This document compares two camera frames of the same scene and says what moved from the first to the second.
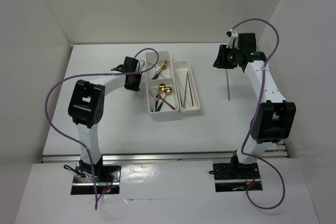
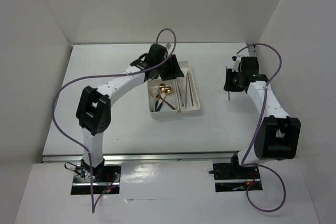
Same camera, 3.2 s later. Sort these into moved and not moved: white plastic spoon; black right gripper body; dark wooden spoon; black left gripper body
Moved: black left gripper body; black right gripper body
Not moved: white plastic spoon; dark wooden spoon
